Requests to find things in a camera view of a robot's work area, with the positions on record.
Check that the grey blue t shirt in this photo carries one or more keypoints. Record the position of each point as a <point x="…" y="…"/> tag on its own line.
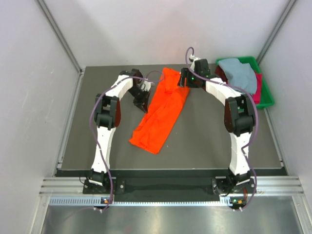
<point x="240" y="75"/>

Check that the orange t shirt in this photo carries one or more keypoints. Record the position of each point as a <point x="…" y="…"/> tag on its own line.
<point x="163" y="111"/>

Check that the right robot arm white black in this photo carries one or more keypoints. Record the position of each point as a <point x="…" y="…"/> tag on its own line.
<point x="239" y="114"/>

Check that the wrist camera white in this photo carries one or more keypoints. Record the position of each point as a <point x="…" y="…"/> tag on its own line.
<point x="148" y="84"/>
<point x="192" y="59"/>

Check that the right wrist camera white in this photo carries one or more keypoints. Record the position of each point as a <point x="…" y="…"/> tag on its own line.
<point x="192" y="59"/>

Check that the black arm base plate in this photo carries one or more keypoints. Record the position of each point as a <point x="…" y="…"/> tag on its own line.
<point x="167" y="185"/>

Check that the green plastic bin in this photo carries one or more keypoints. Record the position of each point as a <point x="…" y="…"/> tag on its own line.
<point x="266" y="97"/>

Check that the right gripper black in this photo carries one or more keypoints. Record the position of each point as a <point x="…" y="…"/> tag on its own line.
<point x="185" y="73"/>

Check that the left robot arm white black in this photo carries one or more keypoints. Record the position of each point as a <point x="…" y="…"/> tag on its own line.
<point x="107" y="117"/>

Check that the magenta t shirt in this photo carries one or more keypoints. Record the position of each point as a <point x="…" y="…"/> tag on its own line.
<point x="257" y="95"/>

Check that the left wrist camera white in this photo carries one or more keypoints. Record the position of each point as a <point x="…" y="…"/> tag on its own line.
<point x="148" y="84"/>

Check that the aluminium frame rail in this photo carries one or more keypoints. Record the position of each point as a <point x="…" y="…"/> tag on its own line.
<point x="266" y="185"/>

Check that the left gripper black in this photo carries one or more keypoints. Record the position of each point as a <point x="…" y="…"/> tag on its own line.
<point x="142" y="103"/>

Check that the dark red t shirt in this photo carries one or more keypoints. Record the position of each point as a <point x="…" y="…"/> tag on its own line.
<point x="221" y="74"/>

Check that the grey slotted cable duct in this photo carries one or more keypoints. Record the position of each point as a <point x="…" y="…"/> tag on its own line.
<point x="100" y="201"/>

